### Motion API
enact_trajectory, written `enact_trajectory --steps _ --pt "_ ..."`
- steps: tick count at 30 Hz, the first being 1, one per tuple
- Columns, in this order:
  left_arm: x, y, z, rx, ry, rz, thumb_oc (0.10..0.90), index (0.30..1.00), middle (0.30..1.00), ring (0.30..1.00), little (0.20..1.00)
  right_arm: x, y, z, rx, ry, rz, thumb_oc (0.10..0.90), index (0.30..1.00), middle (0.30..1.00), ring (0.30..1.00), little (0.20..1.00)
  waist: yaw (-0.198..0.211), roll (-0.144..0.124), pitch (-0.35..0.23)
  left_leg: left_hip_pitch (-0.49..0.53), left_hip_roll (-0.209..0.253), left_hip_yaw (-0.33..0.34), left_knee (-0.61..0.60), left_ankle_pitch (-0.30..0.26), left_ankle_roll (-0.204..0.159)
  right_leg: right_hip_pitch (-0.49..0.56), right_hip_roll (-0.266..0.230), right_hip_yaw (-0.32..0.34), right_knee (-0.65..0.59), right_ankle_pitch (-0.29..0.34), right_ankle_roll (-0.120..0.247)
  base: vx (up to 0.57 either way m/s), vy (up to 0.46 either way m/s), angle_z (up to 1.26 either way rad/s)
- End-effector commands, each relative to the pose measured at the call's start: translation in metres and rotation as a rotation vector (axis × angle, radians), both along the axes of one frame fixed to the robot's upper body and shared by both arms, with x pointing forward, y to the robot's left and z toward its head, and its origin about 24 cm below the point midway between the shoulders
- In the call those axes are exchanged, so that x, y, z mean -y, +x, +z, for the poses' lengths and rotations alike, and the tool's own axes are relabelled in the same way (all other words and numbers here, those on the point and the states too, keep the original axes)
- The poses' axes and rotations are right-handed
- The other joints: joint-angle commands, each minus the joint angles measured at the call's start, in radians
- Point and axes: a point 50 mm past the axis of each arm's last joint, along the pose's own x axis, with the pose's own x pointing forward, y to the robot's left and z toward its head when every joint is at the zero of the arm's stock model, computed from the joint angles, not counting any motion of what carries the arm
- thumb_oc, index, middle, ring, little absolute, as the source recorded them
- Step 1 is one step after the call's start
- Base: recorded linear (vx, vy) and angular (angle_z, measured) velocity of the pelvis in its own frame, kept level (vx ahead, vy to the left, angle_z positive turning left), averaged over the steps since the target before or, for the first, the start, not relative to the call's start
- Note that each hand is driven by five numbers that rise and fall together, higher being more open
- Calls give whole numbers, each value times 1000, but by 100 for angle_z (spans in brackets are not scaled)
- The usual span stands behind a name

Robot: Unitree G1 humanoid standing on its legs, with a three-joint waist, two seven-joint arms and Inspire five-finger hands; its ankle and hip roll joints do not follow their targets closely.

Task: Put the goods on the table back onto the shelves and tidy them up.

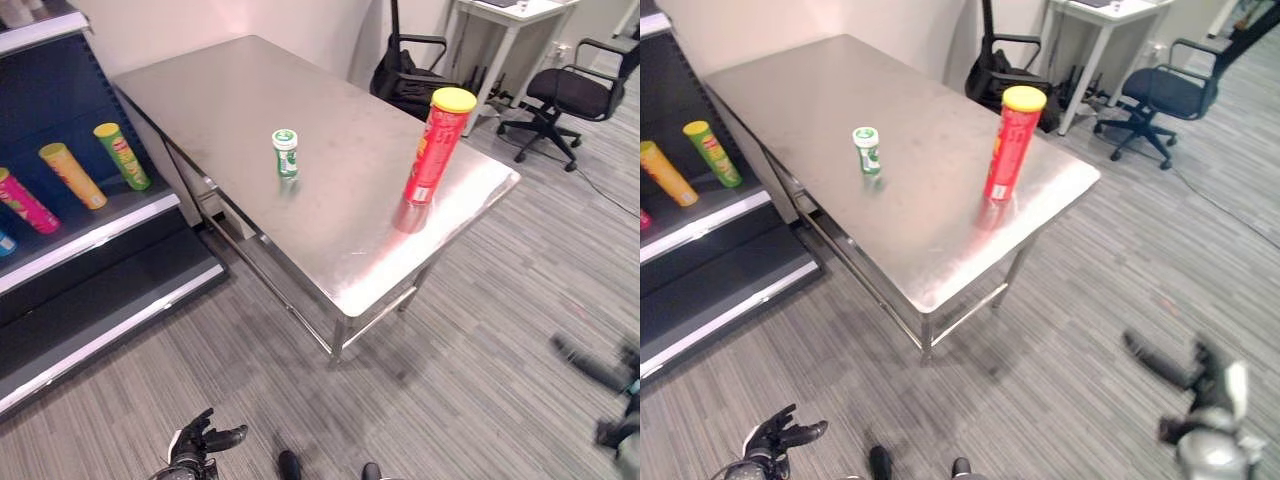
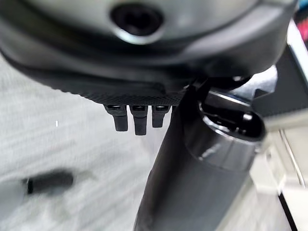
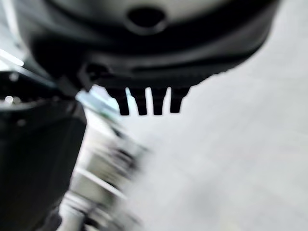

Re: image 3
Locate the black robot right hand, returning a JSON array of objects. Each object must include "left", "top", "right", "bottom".
[{"left": 0, "top": 0, "right": 281, "bottom": 231}]

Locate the silver robot leg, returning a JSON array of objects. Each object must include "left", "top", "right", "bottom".
[{"left": 54, "top": 85, "right": 151, "bottom": 231}]

